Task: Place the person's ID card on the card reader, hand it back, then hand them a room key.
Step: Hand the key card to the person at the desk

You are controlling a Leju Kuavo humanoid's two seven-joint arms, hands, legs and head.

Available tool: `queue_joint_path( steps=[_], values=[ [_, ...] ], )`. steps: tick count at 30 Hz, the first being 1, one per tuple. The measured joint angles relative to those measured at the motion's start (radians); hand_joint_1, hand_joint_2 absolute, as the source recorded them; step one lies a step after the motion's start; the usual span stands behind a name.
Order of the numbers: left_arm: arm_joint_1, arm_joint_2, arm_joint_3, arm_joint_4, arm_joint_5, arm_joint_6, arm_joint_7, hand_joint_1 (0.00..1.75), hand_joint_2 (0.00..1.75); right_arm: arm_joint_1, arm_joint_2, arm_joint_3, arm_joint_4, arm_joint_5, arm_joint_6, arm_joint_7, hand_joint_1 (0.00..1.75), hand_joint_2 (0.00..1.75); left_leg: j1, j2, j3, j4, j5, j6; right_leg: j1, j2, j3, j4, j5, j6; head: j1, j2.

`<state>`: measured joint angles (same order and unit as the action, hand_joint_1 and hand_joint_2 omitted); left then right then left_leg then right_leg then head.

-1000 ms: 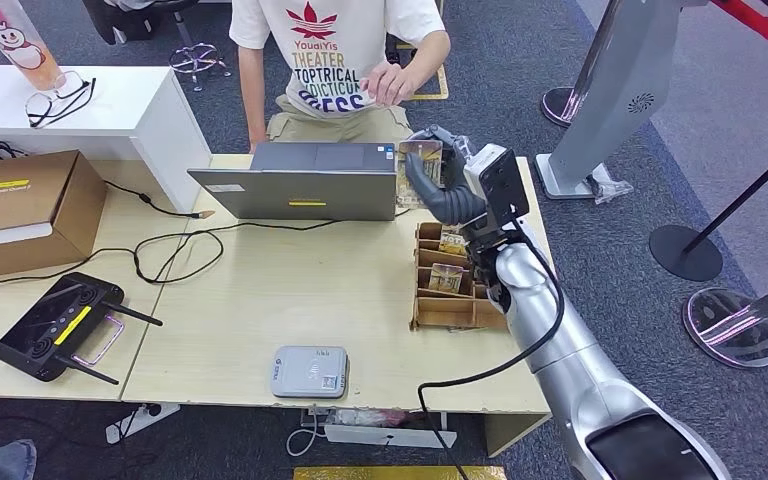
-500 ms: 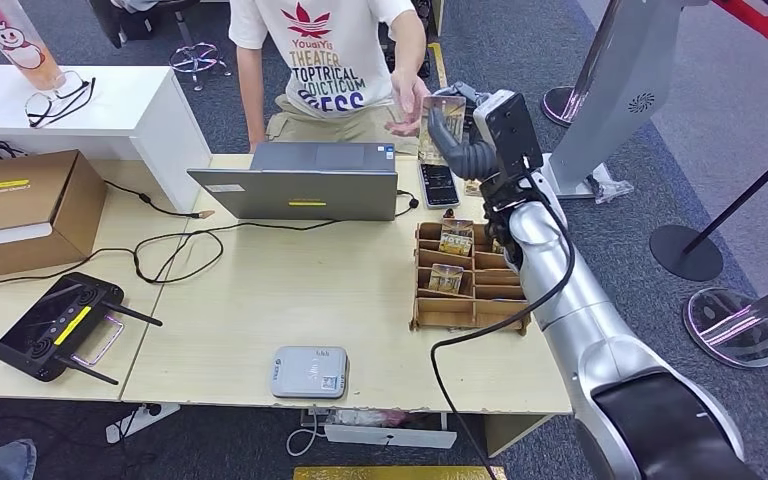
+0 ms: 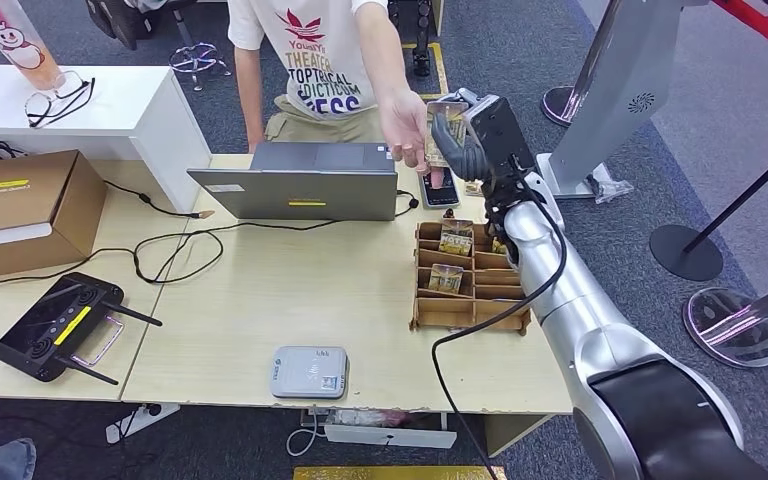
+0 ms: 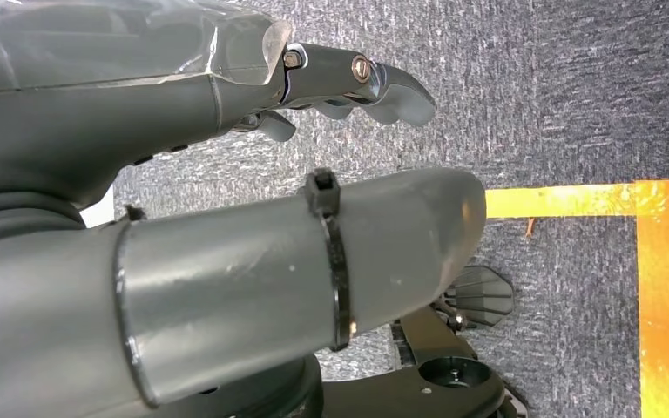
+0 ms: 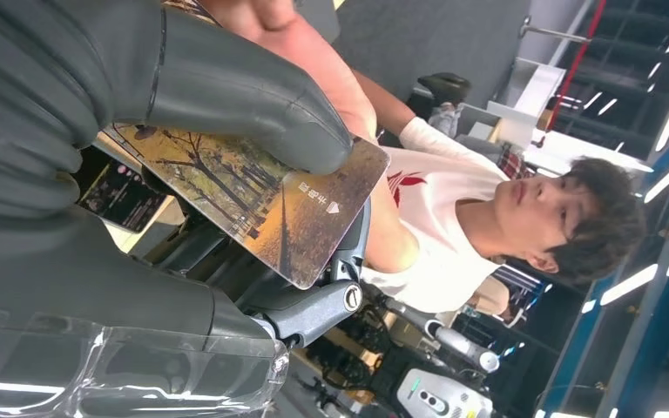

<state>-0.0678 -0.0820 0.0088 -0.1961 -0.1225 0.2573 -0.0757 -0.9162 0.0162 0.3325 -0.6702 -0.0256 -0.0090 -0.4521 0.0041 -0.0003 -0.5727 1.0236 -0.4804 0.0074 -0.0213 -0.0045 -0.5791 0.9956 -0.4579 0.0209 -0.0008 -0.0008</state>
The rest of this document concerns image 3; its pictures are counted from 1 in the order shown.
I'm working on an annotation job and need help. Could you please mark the person's left hand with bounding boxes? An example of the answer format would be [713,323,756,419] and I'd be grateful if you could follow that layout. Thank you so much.
[378,89,446,191]

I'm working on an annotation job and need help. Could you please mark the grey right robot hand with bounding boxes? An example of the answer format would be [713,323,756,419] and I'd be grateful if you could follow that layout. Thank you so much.
[430,113,493,183]

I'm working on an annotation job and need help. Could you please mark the gold patterned ID card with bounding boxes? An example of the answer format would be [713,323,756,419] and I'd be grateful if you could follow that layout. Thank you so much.
[423,99,470,169]

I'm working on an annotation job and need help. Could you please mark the grey card reader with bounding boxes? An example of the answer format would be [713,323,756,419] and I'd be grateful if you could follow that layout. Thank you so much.
[269,345,350,400]

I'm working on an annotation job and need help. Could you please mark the person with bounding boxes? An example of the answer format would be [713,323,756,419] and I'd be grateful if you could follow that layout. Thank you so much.
[226,0,446,191]

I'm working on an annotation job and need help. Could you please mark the wooden card organizer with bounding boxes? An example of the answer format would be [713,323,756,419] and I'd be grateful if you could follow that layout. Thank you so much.
[410,221,532,336]

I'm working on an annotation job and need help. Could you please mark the black smartphone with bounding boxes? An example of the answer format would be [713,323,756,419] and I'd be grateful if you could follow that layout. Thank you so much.
[418,165,461,211]

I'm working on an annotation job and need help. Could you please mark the yellow floor tape outline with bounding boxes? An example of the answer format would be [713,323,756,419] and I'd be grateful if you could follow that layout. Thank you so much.
[402,42,450,102]

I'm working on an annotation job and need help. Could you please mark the dark round stanchion base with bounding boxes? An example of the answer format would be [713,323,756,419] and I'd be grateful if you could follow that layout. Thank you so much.
[541,86,587,129]

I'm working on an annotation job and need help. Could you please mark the grey laptop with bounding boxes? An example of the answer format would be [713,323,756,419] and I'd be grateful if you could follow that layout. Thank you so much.
[187,142,399,223]

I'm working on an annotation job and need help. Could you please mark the clear plastic bag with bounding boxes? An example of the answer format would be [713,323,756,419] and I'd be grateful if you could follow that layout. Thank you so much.
[585,173,636,205]

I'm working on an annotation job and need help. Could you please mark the silver kiosk stand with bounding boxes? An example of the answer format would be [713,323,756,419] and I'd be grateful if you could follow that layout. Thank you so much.
[534,0,713,201]

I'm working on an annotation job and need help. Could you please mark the chrome stool base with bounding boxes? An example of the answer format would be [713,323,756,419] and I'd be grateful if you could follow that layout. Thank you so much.
[169,9,233,93]

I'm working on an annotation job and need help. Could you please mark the black stanchion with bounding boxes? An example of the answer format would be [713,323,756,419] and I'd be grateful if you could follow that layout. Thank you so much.
[649,134,768,284]

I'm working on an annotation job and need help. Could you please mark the white counter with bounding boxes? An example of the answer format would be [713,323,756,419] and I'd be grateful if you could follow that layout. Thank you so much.
[0,64,213,215]

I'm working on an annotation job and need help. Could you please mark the white box under table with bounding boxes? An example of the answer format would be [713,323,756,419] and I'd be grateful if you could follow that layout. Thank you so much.
[324,423,458,450]

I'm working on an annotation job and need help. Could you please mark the black office chair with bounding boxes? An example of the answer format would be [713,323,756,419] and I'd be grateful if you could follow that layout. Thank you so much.
[85,0,200,51]

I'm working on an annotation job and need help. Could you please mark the chrome base stanchion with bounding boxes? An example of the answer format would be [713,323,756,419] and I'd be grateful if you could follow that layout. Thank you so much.
[682,272,768,370]

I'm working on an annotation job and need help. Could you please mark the gold floor tape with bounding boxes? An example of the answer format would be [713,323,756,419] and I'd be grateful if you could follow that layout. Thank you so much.
[293,466,508,480]

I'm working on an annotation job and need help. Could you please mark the black-framed glasses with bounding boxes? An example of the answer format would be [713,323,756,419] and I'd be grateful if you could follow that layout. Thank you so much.
[24,71,96,129]

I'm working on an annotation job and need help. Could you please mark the brown cardboard box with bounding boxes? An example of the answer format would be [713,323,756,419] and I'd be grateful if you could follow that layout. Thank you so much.
[0,149,108,278]

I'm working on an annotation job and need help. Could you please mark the snowman print cup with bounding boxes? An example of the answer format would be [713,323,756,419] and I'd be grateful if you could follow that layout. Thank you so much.
[0,0,69,92]

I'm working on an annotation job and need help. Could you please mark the white power strip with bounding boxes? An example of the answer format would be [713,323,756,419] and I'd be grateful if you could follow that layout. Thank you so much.
[105,402,182,445]

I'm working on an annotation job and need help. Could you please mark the black remote controller with antennas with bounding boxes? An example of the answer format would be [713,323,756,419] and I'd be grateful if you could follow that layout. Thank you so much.
[0,271,164,386]

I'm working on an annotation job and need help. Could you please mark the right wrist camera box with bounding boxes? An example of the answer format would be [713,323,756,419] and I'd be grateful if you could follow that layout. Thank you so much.
[436,87,536,180]

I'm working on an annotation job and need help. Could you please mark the black earphone cable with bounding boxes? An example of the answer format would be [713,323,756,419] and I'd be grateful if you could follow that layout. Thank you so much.
[395,190,422,219]

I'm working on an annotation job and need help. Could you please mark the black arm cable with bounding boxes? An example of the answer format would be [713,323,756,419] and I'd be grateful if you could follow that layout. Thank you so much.
[431,173,569,480]

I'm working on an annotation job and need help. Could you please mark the black cable with plug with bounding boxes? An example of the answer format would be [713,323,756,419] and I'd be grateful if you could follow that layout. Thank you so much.
[104,180,217,221]

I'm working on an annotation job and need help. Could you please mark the black looped cable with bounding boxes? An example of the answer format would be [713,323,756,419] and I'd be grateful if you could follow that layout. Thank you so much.
[0,220,344,287]

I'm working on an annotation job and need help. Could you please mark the white cable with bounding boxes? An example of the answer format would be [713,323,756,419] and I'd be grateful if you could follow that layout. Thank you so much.
[285,405,330,458]

